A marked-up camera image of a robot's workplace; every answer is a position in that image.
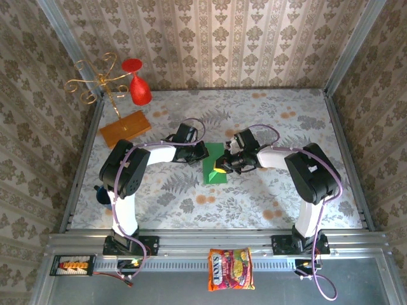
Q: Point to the green paper sheet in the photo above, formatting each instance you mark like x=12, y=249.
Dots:
x=210, y=152

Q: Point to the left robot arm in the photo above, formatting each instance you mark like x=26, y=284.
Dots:
x=127, y=178

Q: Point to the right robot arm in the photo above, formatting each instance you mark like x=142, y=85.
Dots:
x=311, y=178

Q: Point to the floral table mat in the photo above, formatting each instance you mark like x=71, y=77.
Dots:
x=222, y=206

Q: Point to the red wine glass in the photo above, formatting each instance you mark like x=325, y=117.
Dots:
x=140, y=90

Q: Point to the blue cup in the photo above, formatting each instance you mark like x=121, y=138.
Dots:
x=102, y=198

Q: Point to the orange candy bag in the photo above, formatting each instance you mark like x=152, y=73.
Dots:
x=230, y=270

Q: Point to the small connector board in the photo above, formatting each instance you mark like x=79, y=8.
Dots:
x=303, y=264
x=135, y=263

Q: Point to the aluminium frame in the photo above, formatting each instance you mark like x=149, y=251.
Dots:
x=216, y=243

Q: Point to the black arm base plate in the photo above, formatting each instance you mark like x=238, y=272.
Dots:
x=151, y=246
x=280, y=246

